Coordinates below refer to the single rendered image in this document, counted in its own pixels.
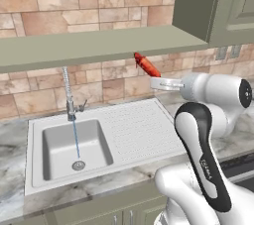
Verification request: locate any blue water stream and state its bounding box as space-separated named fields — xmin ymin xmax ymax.
xmin=71 ymin=119 xmax=81 ymax=161

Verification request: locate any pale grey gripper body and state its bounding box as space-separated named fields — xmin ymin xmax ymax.
xmin=150 ymin=76 xmax=186 ymax=92

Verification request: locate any red fish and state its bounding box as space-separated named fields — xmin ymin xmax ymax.
xmin=133 ymin=52 xmax=163 ymax=79

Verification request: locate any dark dishwasher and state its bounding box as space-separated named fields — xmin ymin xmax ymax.
xmin=219 ymin=151 xmax=254 ymax=191

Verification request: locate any grey-green wall cupboard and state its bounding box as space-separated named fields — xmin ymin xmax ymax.
xmin=172 ymin=0 xmax=254 ymax=49

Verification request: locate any grey-green wall cupboard door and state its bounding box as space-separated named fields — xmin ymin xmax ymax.
xmin=208 ymin=0 xmax=254 ymax=49

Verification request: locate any white sink with drainboard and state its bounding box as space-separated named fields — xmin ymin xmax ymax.
xmin=24 ymin=97 xmax=189 ymax=197

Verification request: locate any chrome spring tap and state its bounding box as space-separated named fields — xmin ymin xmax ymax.
xmin=62 ymin=65 xmax=89 ymax=123

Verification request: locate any grey wall socket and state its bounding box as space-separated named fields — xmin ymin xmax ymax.
xmin=229 ymin=44 xmax=243 ymax=59
xmin=215 ymin=46 xmax=229 ymax=61

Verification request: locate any grey-green wall shelf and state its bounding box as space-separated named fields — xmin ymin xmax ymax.
xmin=0 ymin=25 xmax=209 ymax=74

